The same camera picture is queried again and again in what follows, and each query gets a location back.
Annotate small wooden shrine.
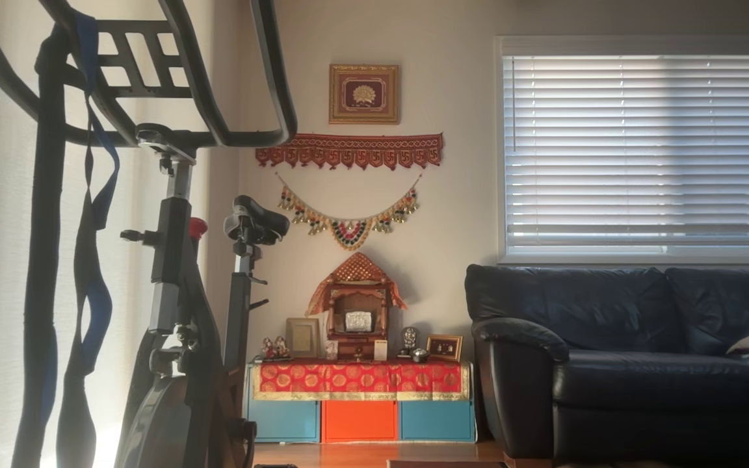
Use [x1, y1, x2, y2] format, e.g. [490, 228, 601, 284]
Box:
[305, 252, 408, 360]

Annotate small gold framed picture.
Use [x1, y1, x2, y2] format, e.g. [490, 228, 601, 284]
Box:
[427, 334, 464, 363]

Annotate red and gold cloth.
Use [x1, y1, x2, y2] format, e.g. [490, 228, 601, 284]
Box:
[251, 359, 471, 401]

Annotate small colourful figurines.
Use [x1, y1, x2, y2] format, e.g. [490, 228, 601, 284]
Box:
[261, 336, 292, 361]

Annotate blue and orange cabinet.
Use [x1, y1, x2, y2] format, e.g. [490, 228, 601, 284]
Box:
[243, 363, 477, 444]

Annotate black exercise bike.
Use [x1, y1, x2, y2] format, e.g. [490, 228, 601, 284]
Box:
[0, 0, 298, 468]

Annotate black leather sofa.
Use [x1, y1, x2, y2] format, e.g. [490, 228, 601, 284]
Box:
[465, 263, 749, 468]

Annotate white window blind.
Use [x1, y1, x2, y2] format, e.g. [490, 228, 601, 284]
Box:
[497, 36, 749, 264]

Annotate white curtain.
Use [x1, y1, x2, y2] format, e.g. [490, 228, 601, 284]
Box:
[0, 0, 219, 468]

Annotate beaded wall garland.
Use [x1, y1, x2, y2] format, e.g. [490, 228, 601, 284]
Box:
[276, 173, 423, 252]

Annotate red embroidered wall hanging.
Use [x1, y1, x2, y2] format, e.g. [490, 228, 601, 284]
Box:
[256, 133, 444, 172]

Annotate beige photo frame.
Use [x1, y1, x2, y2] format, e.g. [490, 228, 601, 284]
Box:
[285, 317, 321, 358]

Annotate gold framed wall picture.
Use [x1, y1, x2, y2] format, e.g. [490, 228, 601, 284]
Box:
[329, 64, 401, 125]

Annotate blue and black strap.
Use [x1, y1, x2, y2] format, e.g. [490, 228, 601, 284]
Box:
[56, 10, 122, 468]

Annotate black hanging strap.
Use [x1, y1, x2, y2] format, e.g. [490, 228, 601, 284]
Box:
[12, 23, 68, 468]

